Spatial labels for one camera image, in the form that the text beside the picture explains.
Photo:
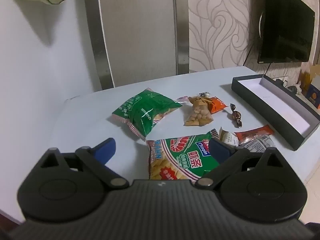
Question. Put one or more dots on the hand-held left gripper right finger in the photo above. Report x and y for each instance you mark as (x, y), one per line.
(220, 151)

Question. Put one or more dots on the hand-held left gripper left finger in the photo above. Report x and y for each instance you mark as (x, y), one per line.
(106, 151)

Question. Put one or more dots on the small white snack packet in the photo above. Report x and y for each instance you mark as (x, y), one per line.
(228, 138)

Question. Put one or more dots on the grey white snack packet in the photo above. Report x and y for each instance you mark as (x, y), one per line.
(257, 143)

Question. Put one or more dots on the brown gold foil candy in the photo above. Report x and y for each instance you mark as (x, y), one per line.
(236, 115)

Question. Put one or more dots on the long red-orange snack packet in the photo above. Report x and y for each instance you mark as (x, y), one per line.
(255, 131)

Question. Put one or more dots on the clear brown-top peanut packet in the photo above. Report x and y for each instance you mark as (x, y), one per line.
(198, 113)

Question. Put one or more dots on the green white shrimp chips bag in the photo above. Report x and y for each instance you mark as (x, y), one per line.
(175, 155)

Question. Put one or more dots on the orange foil snack packet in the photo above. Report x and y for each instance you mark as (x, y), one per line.
(218, 105)

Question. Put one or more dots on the plain green snack bag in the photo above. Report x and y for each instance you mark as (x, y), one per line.
(142, 107)

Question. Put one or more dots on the small black white candy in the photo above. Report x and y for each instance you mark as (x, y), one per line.
(205, 94)

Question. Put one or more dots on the clear pink snack packet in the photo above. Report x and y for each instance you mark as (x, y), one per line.
(182, 99)

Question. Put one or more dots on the black box with white inside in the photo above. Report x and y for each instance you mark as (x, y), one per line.
(275, 97)

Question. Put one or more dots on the blue orange carton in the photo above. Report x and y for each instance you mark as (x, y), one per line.
(313, 95)

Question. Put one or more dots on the orange cardboard box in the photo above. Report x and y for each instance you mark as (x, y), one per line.
(306, 77)

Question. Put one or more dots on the silver refrigerator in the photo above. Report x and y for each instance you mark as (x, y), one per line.
(137, 30)

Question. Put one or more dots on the black wall television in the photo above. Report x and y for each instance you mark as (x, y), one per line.
(285, 30)

